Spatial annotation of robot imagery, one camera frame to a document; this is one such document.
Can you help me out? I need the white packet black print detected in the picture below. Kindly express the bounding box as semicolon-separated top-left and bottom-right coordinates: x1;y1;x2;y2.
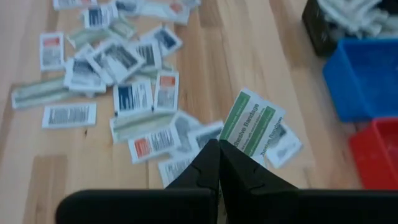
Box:
132;41;163;72
84;37;146;85

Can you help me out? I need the red slotted plastic basket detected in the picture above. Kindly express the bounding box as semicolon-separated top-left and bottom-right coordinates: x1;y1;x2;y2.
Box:
348;117;398;190

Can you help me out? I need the black slotted plastic basket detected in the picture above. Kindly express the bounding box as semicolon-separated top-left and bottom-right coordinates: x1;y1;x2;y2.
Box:
301;0;398;57

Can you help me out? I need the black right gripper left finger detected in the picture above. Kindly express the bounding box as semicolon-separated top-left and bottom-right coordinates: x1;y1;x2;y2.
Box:
165;139;221;191

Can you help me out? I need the long plain white packet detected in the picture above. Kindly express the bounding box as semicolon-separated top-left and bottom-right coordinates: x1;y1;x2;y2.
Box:
138;1;175;19

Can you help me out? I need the white packet navy print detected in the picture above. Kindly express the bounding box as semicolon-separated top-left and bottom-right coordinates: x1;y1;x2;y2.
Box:
81;3;119;29
140;24;183;58
114;0;144;16

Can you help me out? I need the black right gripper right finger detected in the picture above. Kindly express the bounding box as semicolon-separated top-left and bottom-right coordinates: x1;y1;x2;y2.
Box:
219;139;300;224

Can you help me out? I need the blue slotted plastic basket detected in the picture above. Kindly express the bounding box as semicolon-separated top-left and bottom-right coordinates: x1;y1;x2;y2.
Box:
322;38;398;123

